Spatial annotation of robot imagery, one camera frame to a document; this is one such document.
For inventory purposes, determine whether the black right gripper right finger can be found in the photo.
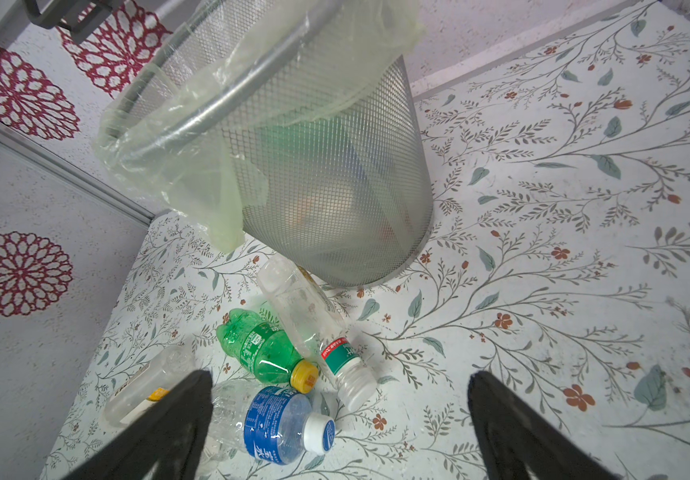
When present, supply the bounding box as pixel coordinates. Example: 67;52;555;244
467;371;614;479

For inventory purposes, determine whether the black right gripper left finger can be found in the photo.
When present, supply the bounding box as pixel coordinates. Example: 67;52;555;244
67;370;213;479

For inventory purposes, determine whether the clear bottle yellow label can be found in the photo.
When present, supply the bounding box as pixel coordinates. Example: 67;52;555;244
100;345;196;429

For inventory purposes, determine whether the green plastic bin liner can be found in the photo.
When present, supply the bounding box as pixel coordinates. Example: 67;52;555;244
94;1;424;252

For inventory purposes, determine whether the silver mesh waste bin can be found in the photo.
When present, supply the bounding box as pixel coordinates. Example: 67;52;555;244
101;0;434;288

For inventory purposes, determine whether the crushed Pocari bottle blue label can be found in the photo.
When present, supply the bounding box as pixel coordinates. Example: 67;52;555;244
202;379;336;465

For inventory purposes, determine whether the green bottle yellow cap upper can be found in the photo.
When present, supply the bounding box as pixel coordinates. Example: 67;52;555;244
216;308;320;394

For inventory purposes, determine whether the clear bottle green red label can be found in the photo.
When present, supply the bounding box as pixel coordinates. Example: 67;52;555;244
257;254;377;412

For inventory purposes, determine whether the dark grey wall shelf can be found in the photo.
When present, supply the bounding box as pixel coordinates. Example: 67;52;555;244
22;0;125;44

